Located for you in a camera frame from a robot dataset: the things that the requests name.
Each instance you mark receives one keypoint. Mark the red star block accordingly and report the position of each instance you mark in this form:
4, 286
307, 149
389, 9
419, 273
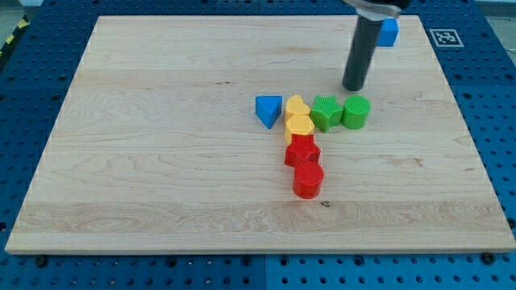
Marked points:
302, 148

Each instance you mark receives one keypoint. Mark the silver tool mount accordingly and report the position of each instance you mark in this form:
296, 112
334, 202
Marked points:
377, 10

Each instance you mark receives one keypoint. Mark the white fiducial marker tag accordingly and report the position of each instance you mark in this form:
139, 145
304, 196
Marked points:
446, 38

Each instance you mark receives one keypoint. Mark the yellow heart block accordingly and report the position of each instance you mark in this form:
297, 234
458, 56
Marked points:
295, 105

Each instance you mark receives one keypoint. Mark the blue cube block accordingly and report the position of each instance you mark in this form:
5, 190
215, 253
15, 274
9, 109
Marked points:
388, 33

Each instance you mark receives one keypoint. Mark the green cylinder block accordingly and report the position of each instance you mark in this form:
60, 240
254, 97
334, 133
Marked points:
355, 112

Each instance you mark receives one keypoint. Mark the blue triangle block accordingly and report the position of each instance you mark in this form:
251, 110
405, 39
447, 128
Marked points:
268, 109

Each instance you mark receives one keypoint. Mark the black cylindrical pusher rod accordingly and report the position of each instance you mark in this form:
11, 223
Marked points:
363, 46

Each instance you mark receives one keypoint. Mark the green star block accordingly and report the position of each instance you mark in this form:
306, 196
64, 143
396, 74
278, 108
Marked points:
326, 112

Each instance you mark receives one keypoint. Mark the red cylinder block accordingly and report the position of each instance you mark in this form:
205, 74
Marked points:
308, 177

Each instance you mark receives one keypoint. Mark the wooden board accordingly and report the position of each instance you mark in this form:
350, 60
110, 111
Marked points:
157, 149

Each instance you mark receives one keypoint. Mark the yellow hexagon block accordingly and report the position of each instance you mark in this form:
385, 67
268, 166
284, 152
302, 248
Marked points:
298, 125

